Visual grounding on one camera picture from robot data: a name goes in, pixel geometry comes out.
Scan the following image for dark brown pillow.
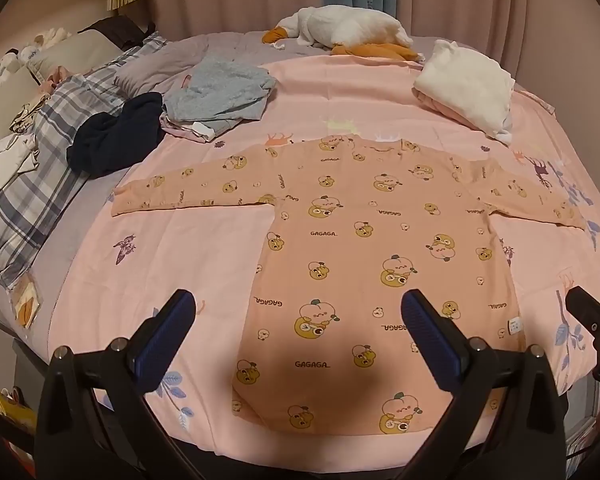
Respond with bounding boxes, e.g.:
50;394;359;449
77;16;156;51

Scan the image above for yellow bag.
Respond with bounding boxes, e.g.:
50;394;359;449
0;387;38;436

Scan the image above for grey folded clothes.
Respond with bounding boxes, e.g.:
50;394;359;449
161;56;277;133

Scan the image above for dark navy cloth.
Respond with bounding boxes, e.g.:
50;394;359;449
66;92;167;180

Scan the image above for beige pillow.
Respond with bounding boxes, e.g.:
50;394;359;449
0;67;46;126
27;27;126;81

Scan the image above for pink animal print bedsheet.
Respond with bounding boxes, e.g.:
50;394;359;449
45;50;600;461

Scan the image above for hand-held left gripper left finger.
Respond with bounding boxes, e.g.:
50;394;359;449
34;288;216;480

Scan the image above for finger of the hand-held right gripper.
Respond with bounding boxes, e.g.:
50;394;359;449
565;286;600;333

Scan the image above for orange duck print shirt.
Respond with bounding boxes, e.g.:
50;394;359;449
111;135;588;436

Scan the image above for pink garment with white cuff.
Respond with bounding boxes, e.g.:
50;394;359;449
159;112;221;142

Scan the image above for white printed garment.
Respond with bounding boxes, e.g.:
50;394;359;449
0;132;41;211

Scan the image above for small floral cloth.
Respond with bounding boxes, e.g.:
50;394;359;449
10;92;53;133

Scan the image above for pink folded garment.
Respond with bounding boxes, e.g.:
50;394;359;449
412;87;486;131

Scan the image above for grey bed sheet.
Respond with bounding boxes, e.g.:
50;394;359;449
0;160;131;356

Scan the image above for clear packet with orange item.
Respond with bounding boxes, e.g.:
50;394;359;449
10;272;43;328

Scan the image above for black and white plush toy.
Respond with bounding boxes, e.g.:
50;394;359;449
0;49;36;92

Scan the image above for white goose plush toy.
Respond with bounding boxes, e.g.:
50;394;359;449
261;5;426;63

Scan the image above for white folded fleece garment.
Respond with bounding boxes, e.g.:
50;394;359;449
412;39;517;147

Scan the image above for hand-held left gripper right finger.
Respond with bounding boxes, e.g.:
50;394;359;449
395;288;567;480

